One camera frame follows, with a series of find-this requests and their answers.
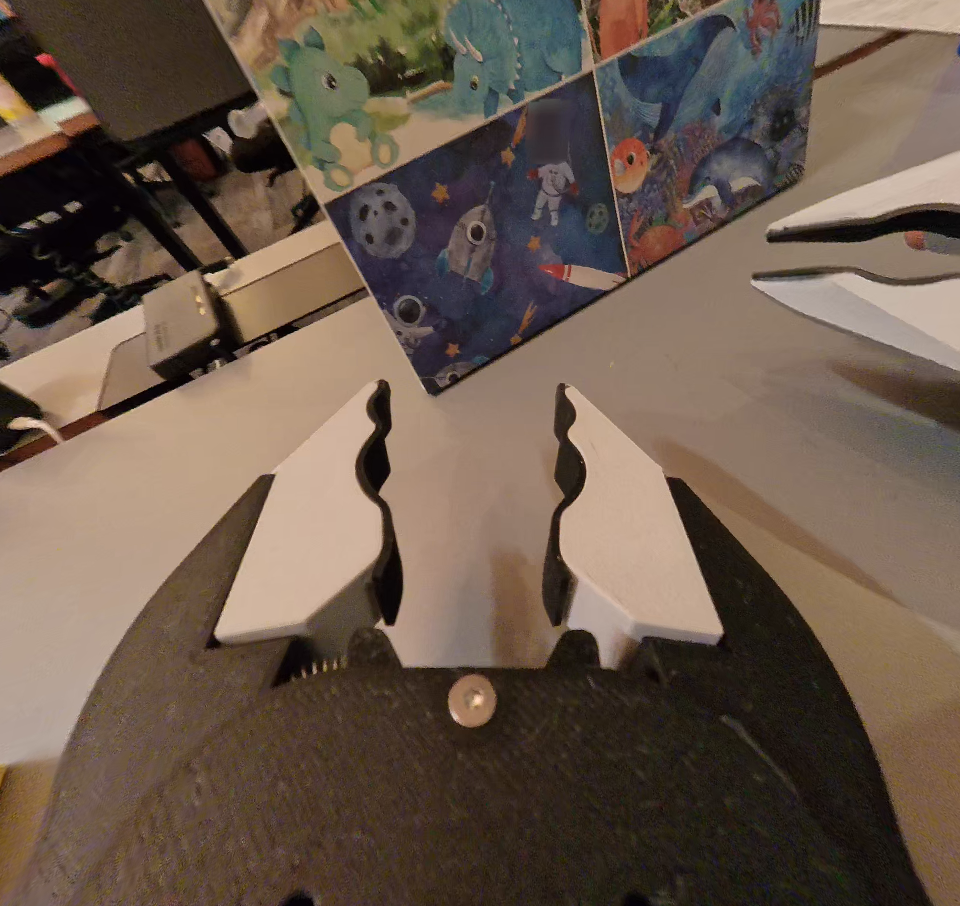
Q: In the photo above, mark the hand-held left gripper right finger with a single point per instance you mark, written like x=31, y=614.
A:
x=637, y=546

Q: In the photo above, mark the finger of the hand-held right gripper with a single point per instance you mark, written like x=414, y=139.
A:
x=900, y=314
x=885, y=198

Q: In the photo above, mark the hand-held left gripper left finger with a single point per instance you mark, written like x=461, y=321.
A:
x=307, y=546

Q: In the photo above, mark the small black charging box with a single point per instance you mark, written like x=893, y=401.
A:
x=180, y=321

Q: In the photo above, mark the illustrated puzzle box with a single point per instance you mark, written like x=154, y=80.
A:
x=450, y=246

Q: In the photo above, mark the wooden desk black legs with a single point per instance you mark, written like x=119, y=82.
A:
x=45, y=138

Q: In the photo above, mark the black partition panel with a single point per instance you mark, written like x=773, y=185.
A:
x=150, y=21

